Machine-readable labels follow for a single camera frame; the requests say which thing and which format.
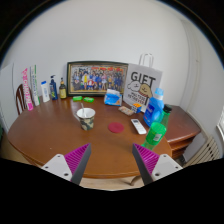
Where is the white tube bottle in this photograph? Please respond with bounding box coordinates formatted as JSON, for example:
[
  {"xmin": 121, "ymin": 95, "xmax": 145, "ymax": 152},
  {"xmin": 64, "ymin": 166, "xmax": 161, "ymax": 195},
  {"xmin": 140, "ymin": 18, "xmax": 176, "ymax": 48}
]
[{"xmin": 40, "ymin": 80, "xmax": 51, "ymax": 103}]

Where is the amber pump bottle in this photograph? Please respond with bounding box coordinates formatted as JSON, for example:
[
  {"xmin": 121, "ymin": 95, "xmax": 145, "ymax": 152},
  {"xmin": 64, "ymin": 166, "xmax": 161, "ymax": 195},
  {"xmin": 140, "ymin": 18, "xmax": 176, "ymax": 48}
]
[{"xmin": 58, "ymin": 77, "xmax": 68, "ymax": 100}]

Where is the brown wooden chair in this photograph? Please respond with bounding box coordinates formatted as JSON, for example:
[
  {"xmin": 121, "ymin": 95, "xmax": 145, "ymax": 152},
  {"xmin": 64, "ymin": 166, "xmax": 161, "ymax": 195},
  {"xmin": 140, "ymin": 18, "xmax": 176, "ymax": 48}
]
[{"xmin": 15, "ymin": 83, "xmax": 28, "ymax": 116}]

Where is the blue tissue pack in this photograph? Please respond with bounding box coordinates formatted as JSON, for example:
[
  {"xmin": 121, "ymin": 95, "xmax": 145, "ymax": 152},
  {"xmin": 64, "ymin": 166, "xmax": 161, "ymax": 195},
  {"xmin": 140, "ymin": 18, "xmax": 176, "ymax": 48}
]
[{"xmin": 103, "ymin": 88, "xmax": 123, "ymax": 107}]

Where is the blue detergent bottle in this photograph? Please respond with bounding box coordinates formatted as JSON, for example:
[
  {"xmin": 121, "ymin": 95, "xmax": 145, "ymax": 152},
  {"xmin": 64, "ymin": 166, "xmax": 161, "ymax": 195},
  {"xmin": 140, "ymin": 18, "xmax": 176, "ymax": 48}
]
[{"xmin": 143, "ymin": 87, "xmax": 165, "ymax": 128}]

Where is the white paper gift bag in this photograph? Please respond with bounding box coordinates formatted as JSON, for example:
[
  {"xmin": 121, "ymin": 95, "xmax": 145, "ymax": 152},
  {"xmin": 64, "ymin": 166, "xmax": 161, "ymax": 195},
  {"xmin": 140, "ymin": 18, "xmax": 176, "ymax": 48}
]
[{"xmin": 123, "ymin": 53, "xmax": 164, "ymax": 113}]

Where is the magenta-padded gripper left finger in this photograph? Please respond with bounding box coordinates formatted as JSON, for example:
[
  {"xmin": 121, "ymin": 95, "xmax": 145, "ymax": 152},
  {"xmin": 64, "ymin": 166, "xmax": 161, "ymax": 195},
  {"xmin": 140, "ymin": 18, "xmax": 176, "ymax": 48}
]
[{"xmin": 41, "ymin": 143, "xmax": 92, "ymax": 186}]

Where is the white spoon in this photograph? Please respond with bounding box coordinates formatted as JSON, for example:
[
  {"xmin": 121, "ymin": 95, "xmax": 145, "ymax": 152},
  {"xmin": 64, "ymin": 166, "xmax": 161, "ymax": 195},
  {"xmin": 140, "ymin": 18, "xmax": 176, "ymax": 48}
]
[{"xmin": 80, "ymin": 102, "xmax": 87, "ymax": 118}]

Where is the tall pink box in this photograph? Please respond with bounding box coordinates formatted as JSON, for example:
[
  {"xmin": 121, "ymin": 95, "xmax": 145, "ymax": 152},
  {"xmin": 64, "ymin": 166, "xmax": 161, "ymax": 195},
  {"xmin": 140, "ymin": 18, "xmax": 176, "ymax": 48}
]
[{"xmin": 21, "ymin": 67, "xmax": 35, "ymax": 111}]

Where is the round red coaster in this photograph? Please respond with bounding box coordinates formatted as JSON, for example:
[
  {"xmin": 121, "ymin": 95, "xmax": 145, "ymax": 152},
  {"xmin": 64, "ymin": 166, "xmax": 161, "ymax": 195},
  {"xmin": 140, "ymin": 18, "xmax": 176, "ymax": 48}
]
[{"xmin": 107, "ymin": 121, "xmax": 125, "ymax": 134}]

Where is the green plastic drink bottle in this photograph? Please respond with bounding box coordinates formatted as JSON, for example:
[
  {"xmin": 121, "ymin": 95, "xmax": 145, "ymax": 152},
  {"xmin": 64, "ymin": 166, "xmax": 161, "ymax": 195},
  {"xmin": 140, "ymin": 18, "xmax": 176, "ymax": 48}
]
[{"xmin": 141, "ymin": 103, "xmax": 173, "ymax": 151}]

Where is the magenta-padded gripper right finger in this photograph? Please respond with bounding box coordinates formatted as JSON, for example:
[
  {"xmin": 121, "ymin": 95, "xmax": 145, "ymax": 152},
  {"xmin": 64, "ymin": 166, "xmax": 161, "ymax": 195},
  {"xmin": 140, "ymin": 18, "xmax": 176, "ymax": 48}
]
[{"xmin": 131, "ymin": 143, "xmax": 184, "ymax": 185}]

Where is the tall green white box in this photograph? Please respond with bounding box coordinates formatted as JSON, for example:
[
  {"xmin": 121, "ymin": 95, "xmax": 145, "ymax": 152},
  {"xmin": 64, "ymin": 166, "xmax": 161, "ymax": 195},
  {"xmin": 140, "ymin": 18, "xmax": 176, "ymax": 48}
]
[{"xmin": 29, "ymin": 64, "xmax": 41, "ymax": 107}]

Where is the dark blue pump bottle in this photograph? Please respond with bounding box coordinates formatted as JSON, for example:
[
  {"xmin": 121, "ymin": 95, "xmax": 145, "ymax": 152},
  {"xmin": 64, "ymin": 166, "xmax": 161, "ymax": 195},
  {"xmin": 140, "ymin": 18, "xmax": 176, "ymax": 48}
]
[{"xmin": 49, "ymin": 74, "xmax": 59, "ymax": 101}]

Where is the small snack packet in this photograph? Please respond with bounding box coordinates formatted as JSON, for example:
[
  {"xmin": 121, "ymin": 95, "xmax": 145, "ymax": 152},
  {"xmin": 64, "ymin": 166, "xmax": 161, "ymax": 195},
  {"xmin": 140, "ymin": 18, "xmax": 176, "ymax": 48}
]
[{"xmin": 118, "ymin": 105, "xmax": 135, "ymax": 117}]

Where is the white remote control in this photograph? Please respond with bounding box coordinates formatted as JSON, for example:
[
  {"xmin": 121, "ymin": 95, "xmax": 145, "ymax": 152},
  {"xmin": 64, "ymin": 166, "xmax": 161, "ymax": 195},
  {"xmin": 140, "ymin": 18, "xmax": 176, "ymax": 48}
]
[{"xmin": 130, "ymin": 118, "xmax": 148, "ymax": 135}]

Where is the white radiator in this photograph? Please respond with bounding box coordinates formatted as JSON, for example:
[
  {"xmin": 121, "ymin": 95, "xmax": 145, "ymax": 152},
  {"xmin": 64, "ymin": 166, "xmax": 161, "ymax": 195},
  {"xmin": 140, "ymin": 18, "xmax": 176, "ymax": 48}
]
[{"xmin": 184, "ymin": 134, "xmax": 223, "ymax": 168}]

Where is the colourful puzzle cube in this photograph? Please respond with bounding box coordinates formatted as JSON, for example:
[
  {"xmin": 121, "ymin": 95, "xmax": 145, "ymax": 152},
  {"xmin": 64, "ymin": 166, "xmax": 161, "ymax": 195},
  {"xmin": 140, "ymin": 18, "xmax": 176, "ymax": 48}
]
[{"xmin": 131, "ymin": 102, "xmax": 143, "ymax": 114}]

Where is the framed group photo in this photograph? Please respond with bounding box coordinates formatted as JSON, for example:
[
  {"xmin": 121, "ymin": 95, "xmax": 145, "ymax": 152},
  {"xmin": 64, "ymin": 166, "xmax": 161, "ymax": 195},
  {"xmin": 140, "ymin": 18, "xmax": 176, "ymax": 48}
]
[{"xmin": 66, "ymin": 60, "xmax": 129, "ymax": 98}]

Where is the brown wooden side table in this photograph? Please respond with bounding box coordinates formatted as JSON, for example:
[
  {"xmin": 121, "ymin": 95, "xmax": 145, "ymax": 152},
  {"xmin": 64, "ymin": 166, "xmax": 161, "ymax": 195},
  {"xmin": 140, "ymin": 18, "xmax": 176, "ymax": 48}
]
[{"xmin": 164, "ymin": 104, "xmax": 203, "ymax": 160}]

